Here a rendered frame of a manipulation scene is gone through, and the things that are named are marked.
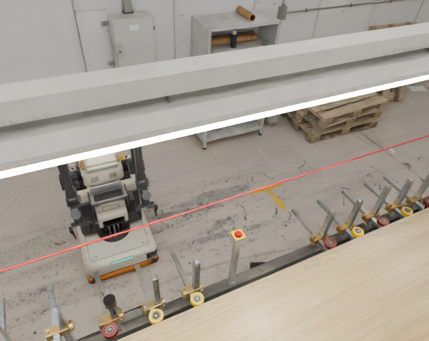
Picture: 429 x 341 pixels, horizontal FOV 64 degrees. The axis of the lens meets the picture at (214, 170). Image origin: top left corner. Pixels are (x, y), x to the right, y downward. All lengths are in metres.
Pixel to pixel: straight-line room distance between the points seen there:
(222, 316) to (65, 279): 1.75
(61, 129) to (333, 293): 1.91
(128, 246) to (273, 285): 1.42
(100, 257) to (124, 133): 2.42
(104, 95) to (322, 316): 1.82
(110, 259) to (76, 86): 2.47
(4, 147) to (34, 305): 2.70
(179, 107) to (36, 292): 2.83
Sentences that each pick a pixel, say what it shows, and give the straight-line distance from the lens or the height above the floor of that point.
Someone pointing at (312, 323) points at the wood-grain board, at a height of 0.90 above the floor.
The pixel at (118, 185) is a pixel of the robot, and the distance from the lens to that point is 2.53.
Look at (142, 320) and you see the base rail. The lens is 2.33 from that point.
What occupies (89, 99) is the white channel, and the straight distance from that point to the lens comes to 0.74.
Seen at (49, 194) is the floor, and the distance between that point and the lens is 4.19.
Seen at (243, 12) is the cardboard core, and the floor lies 1.61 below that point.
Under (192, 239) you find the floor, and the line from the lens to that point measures 3.49.
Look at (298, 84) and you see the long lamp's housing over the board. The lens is 0.96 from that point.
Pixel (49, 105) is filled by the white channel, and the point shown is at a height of 2.44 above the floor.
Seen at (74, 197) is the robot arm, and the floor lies 1.24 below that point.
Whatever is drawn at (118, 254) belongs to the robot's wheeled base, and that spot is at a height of 0.28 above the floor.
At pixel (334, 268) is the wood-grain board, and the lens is 2.42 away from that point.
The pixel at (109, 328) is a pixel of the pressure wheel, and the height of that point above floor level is 0.91.
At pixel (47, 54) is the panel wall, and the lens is 3.93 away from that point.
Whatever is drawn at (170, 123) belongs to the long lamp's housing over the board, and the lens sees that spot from 0.80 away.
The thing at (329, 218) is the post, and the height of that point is 1.04.
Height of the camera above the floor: 2.80
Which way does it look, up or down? 42 degrees down
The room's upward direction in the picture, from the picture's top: 4 degrees clockwise
